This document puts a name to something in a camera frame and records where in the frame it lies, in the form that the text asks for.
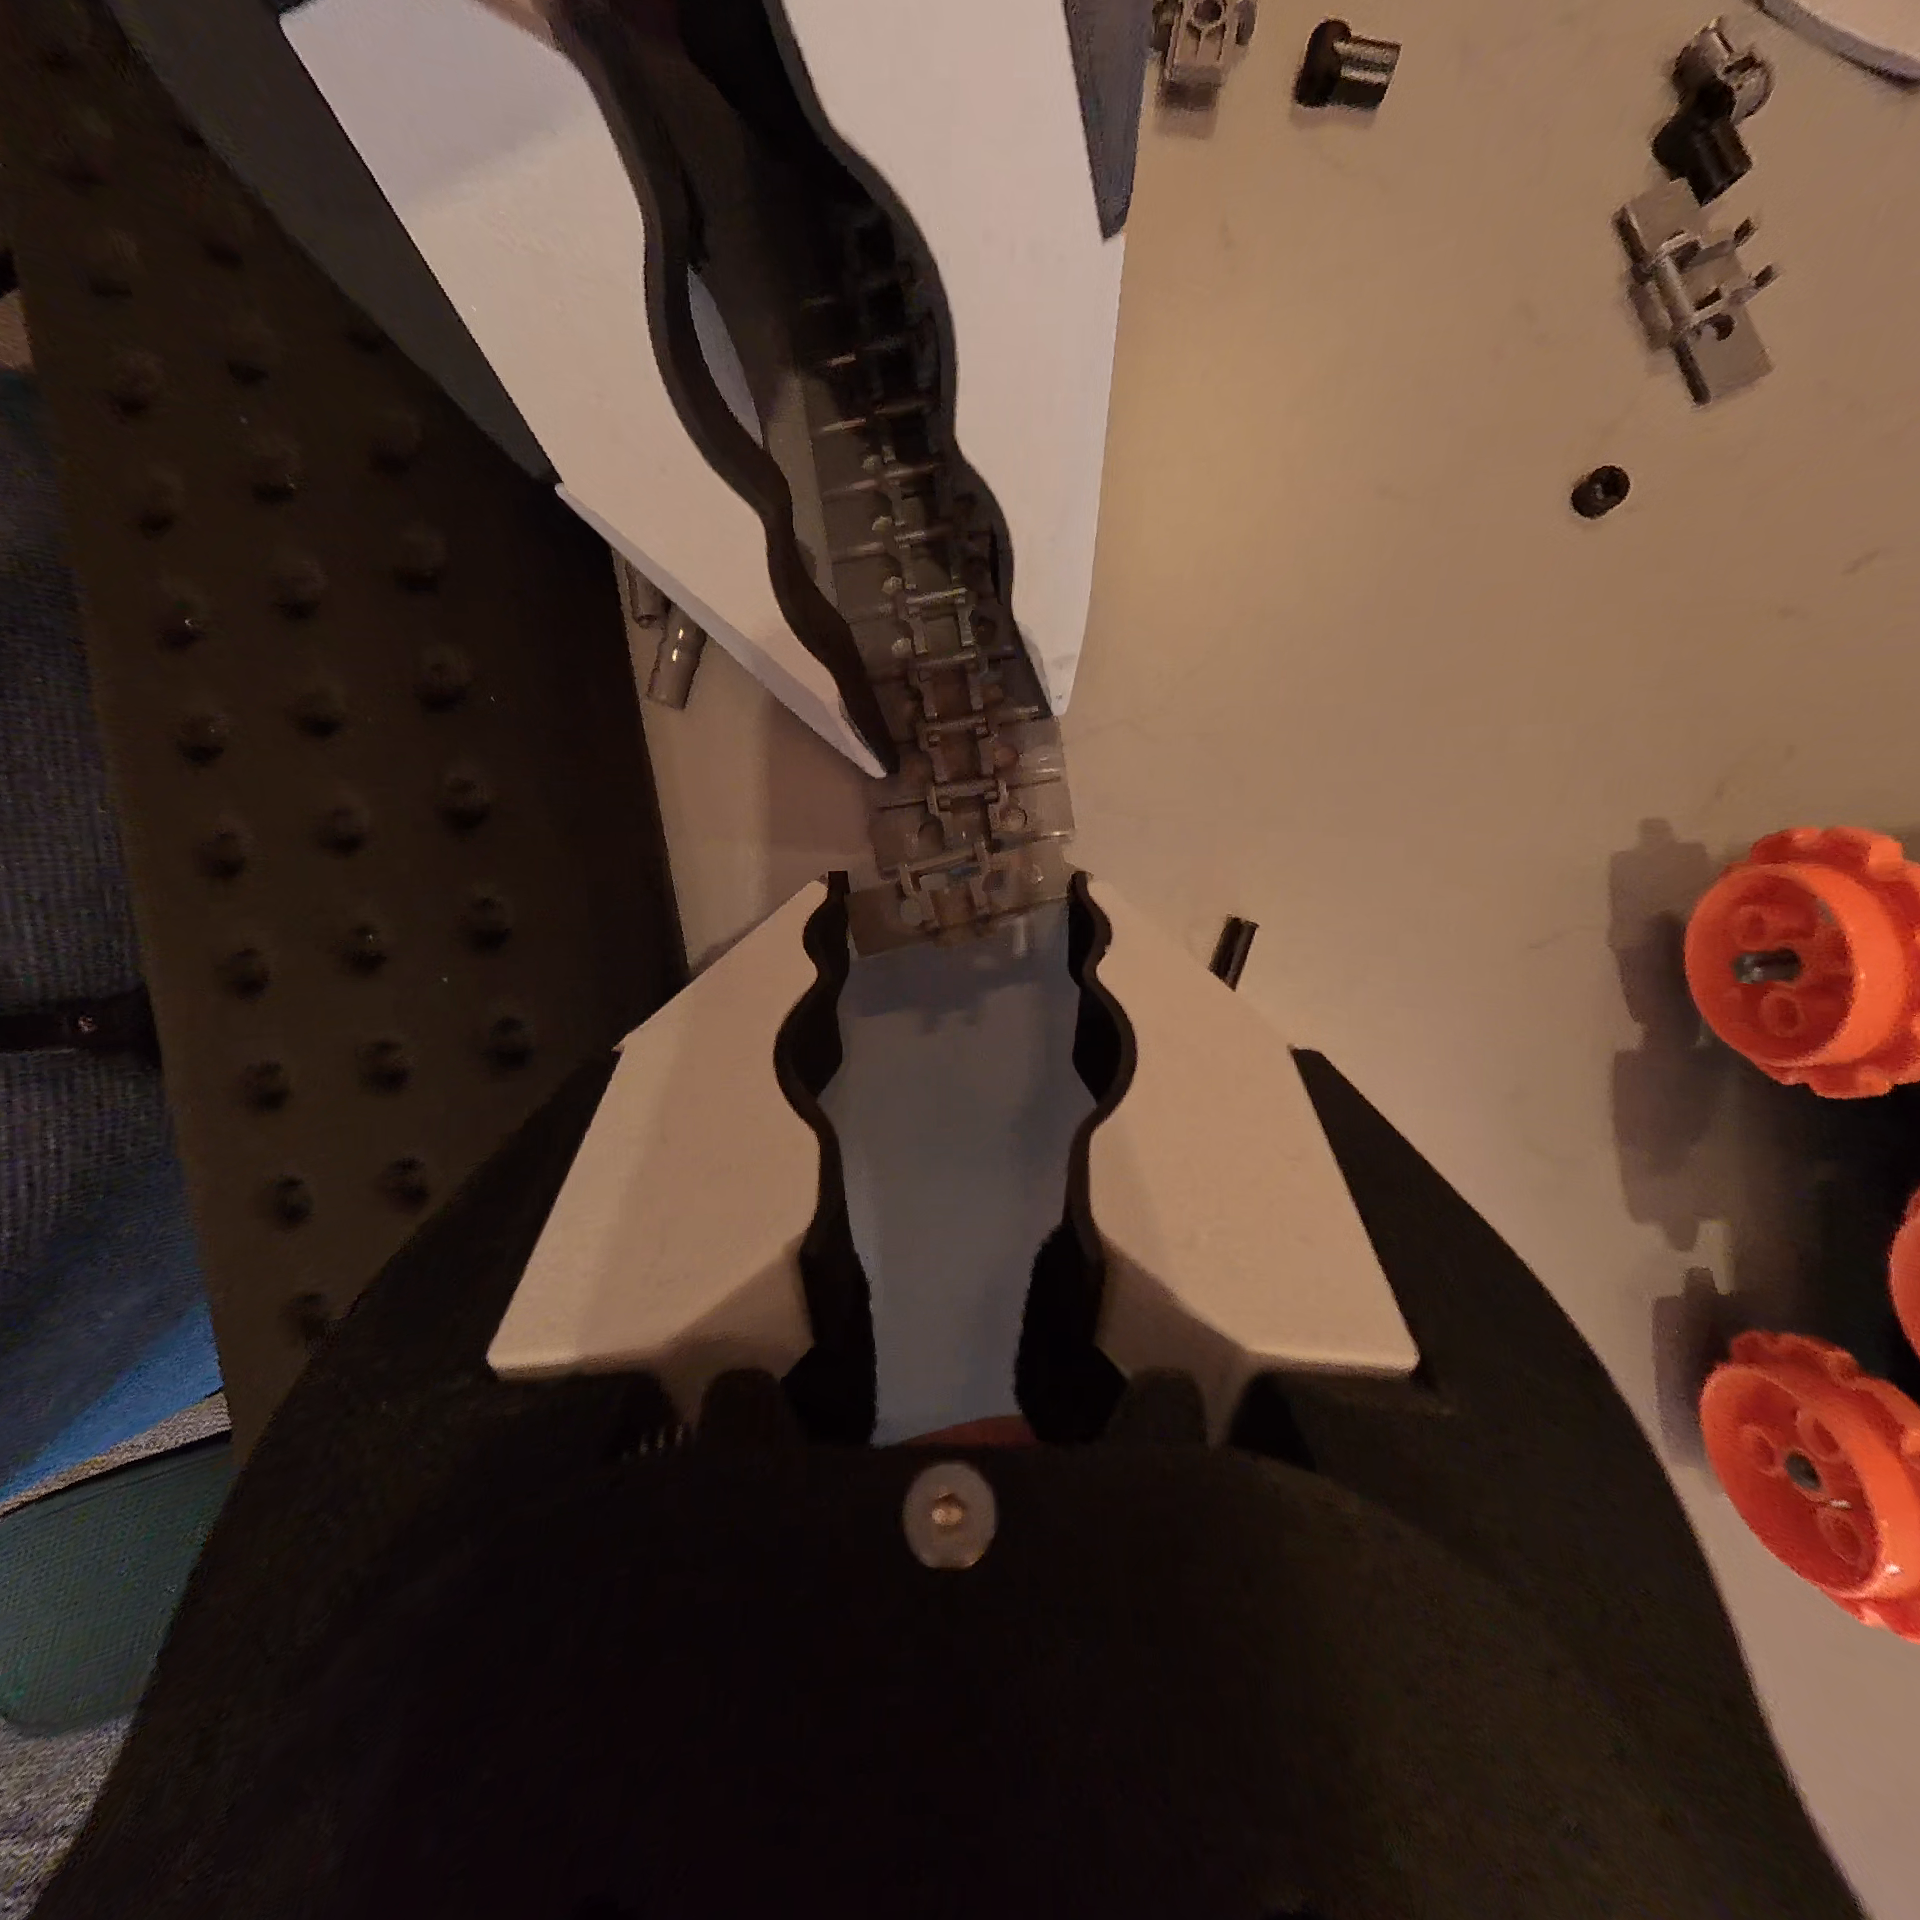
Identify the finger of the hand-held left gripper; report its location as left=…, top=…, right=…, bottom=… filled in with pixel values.
left=280, top=0, right=905, bottom=779
left=755, top=0, right=1129, bottom=722

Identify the black short connector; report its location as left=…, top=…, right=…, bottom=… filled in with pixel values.
left=1291, top=16, right=1406, bottom=108

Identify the black grey cross connector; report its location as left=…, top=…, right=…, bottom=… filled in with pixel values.
left=1647, top=21, right=1781, bottom=205

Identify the black perforated panel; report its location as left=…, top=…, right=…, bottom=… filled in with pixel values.
left=0, top=0, right=688, bottom=1464

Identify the grey connector block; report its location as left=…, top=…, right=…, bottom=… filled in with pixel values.
left=1151, top=0, right=1258, bottom=101

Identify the grey orange toy block vehicle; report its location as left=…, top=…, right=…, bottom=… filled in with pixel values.
left=1679, top=824, right=1920, bottom=1636

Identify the grey toy track chain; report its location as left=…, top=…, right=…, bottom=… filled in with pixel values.
left=755, top=194, right=1085, bottom=957

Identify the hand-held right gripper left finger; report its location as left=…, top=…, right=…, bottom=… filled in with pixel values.
left=487, top=882, right=878, bottom=1445

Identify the single grey track link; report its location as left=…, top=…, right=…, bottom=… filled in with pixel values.
left=1610, top=180, right=1781, bottom=405

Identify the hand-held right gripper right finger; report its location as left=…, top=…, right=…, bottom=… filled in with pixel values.
left=1024, top=880, right=1418, bottom=1445

